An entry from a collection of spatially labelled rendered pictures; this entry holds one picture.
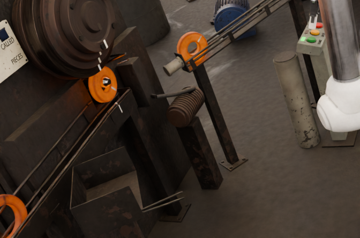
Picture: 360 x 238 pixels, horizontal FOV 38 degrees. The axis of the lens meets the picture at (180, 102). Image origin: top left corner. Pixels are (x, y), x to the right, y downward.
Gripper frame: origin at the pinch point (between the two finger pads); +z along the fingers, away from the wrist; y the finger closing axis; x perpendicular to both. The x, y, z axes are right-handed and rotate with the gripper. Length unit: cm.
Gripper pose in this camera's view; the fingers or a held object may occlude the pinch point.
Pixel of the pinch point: (313, 21)
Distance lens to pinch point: 242.8
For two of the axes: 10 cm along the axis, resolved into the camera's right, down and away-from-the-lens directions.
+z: 0.3, 8.0, 5.9
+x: 9.1, 2.2, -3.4
